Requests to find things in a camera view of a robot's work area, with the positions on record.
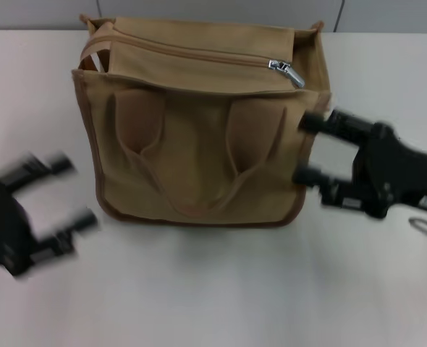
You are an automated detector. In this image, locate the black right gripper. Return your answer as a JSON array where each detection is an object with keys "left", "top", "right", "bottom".
[{"left": 292, "top": 109, "right": 427, "bottom": 220}]

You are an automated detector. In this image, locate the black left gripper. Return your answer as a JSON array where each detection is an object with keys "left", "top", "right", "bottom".
[{"left": 0, "top": 150, "right": 99, "bottom": 278}]

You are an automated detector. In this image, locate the silver metal zipper pull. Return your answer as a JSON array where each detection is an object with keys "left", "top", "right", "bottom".
[{"left": 268, "top": 59, "right": 306, "bottom": 89}]

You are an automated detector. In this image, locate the khaki canvas food bag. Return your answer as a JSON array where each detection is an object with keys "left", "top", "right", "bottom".
[{"left": 70, "top": 13, "right": 334, "bottom": 229}]

